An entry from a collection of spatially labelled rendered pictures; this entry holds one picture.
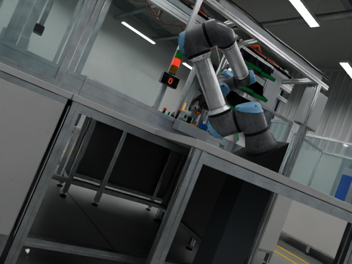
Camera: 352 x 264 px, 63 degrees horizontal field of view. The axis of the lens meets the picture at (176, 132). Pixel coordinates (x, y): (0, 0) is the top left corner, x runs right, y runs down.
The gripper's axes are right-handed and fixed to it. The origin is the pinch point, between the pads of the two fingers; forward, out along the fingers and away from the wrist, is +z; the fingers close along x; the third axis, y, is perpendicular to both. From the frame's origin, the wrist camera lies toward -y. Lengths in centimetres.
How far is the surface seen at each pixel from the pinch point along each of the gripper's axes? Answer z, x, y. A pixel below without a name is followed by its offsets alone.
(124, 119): 0, -49, 35
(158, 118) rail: -0.6, -28.6, 24.1
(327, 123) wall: 133, 782, -519
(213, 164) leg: -33, -31, 80
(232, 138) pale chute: -0.8, 32.0, 11.8
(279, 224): 78, 178, 7
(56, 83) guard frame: 1, -83, 29
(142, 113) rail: 0.5, -38.3, 25.0
